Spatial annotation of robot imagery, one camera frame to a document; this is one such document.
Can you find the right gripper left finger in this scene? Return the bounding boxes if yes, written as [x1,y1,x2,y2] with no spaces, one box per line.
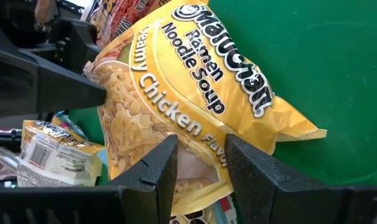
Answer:
[109,134,179,224]

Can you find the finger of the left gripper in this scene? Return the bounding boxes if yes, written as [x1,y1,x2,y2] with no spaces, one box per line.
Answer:
[35,57,108,113]
[48,17,101,75]

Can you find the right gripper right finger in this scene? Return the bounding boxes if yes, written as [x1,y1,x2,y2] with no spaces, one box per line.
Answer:
[225,134,289,224]

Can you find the blue-edged Maruchan noodle pack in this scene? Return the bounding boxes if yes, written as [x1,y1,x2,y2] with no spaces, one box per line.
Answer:
[51,110,110,184]
[169,195,239,224]

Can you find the yellow Maruchan noodle pack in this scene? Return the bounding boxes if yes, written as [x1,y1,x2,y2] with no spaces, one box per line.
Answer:
[83,0,328,217]
[16,119,105,187]

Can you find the red Maruchan noodle pack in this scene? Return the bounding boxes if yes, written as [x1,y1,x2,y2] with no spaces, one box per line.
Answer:
[88,0,177,49]

